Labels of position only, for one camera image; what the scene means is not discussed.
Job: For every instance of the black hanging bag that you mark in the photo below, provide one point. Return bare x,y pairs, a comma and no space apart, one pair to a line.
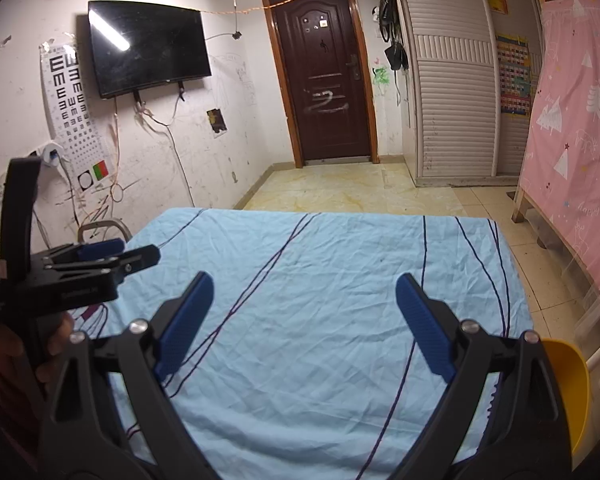
396,57

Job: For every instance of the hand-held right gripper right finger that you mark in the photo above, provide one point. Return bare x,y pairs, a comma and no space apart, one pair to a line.
427,330

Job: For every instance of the colourful chart poster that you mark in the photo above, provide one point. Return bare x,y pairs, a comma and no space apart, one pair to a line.
513,75

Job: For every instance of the grey metal stool frame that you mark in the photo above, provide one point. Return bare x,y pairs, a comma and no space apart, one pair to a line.
102,221

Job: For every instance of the yellow sticker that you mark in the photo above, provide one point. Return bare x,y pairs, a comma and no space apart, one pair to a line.
496,1

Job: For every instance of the eye chart poster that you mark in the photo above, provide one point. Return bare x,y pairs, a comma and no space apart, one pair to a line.
72,110

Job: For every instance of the white charger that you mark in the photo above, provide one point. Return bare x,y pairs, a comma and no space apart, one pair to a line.
50,152

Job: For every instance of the wooden bed frame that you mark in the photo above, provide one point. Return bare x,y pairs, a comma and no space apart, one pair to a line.
519,205

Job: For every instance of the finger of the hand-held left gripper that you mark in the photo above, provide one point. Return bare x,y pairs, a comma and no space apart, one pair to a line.
140,259
102,250

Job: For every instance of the light blue printed sheet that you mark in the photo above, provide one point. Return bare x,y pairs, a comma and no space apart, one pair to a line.
305,310

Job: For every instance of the white louvered wardrobe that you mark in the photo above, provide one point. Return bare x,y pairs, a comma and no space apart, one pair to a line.
455,110

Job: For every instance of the person's left forearm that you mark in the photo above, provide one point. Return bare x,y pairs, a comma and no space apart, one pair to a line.
5,410

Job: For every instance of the black wall television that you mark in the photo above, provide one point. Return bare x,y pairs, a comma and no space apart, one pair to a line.
145,45

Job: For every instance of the pink printed curtain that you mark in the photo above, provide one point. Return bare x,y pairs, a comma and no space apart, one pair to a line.
570,135

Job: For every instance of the dark brown door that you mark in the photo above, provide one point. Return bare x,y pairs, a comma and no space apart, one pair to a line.
325,75

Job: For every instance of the yellow plastic bin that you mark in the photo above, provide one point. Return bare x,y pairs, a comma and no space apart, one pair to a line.
570,385

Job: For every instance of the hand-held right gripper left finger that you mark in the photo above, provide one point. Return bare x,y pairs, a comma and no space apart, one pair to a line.
185,325

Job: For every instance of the person's left hand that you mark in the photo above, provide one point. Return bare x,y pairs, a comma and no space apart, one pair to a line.
62,332

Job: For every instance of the small wall picture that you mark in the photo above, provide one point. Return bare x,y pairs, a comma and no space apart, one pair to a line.
217,121

